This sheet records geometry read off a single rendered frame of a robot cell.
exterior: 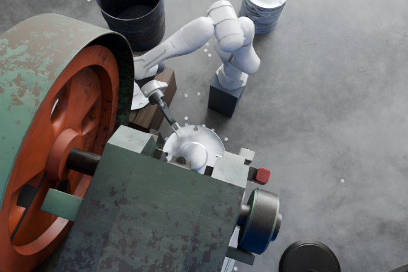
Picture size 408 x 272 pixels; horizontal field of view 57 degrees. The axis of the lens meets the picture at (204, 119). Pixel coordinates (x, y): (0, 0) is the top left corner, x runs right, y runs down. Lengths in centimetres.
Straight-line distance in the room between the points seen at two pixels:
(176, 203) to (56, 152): 39
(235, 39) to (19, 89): 90
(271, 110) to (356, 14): 101
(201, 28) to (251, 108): 122
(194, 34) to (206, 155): 55
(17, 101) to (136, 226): 42
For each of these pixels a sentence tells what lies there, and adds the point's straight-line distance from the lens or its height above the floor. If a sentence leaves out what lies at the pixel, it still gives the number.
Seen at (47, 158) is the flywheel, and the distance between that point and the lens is 119.
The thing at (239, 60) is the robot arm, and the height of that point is 86.
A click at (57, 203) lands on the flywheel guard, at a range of 109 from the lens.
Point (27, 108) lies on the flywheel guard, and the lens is 87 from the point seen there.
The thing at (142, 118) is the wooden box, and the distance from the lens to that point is 225.
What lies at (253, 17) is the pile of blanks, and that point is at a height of 20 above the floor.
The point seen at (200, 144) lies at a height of 80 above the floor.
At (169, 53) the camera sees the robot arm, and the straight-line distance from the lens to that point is 158.
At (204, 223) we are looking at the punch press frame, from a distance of 100.
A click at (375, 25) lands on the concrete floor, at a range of 316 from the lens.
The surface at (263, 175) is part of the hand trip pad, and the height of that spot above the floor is 76.
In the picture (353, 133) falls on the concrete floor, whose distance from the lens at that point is 279.
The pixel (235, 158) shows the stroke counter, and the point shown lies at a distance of 119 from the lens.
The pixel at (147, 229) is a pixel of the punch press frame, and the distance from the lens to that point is 101.
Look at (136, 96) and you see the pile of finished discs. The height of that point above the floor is 36.
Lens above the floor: 250
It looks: 75 degrees down
